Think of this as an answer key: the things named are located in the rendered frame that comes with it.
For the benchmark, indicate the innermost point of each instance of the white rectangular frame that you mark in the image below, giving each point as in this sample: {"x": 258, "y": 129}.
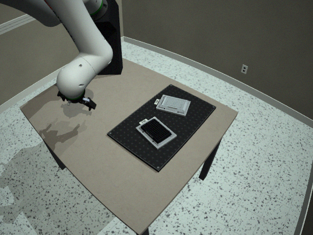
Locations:
{"x": 150, "y": 140}

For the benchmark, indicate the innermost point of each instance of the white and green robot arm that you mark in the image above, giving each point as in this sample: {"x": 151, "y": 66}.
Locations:
{"x": 77, "y": 17}

